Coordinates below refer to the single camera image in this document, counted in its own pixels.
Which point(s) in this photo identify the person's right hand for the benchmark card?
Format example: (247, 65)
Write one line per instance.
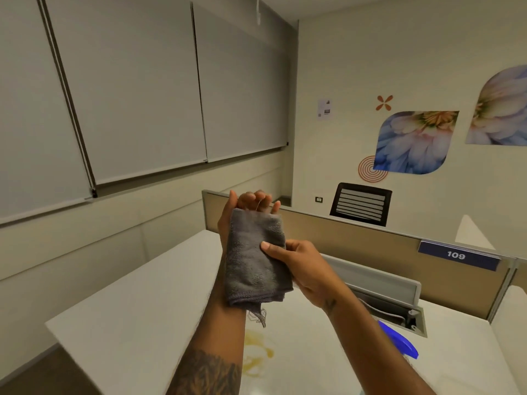
(308, 271)

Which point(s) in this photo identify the person's left hand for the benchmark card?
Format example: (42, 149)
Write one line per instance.
(222, 226)

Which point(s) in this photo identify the person's left thumb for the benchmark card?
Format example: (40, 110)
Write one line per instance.
(233, 200)

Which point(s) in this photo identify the person's left little finger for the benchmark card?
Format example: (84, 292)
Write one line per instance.
(276, 207)

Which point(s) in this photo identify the person's right thumb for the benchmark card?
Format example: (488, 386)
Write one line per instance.
(276, 251)

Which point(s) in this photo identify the gray microfiber cloth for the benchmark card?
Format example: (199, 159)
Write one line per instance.
(255, 259)

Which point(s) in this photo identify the person's left forearm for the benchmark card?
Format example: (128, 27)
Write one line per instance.
(214, 345)

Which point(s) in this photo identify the person's right forearm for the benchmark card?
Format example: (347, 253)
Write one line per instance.
(370, 349)

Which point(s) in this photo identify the yellow liquid stain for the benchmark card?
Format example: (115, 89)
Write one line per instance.
(257, 351)

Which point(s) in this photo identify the white paper notice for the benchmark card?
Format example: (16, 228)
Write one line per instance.
(324, 109)

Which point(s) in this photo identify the gray roller blind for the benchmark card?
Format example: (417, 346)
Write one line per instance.
(33, 119)
(243, 90)
(131, 86)

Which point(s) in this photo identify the beige desk partition panel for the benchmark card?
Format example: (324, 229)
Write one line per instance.
(391, 250)

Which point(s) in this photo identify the blue spray bottle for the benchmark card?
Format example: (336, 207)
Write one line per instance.
(401, 343)

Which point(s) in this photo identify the blue number sign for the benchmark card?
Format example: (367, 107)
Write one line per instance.
(457, 255)

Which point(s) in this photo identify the blue flower wall sticker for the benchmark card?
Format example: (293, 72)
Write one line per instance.
(416, 143)

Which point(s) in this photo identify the pale flower wall sticker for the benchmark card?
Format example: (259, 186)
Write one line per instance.
(502, 111)

